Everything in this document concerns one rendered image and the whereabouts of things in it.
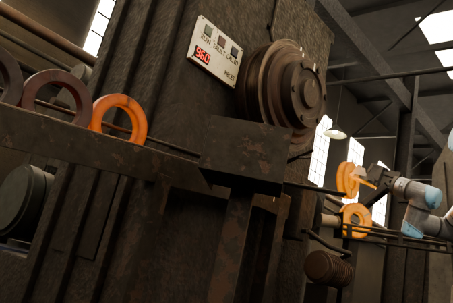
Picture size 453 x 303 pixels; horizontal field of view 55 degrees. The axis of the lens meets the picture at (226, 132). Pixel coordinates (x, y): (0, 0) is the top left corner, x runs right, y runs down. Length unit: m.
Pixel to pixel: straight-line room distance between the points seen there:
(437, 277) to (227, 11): 3.15
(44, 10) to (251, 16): 6.52
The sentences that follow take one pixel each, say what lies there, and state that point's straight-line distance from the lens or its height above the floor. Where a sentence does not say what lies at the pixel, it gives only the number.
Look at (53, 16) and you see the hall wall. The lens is 8.27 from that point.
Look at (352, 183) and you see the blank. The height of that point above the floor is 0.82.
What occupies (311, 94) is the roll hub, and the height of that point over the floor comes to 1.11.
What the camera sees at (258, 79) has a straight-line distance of 1.65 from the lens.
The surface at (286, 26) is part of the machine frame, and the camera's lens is 2.15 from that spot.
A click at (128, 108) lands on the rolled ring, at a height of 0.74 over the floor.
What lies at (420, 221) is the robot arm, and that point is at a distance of 1.69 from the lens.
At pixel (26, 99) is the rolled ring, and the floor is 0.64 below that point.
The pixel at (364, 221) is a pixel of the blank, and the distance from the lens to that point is 2.01.
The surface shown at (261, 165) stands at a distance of 1.02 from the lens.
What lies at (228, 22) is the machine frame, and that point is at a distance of 1.81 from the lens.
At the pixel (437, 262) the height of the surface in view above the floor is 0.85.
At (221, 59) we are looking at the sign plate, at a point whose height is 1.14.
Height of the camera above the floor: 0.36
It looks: 18 degrees up
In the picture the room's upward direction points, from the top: 13 degrees clockwise
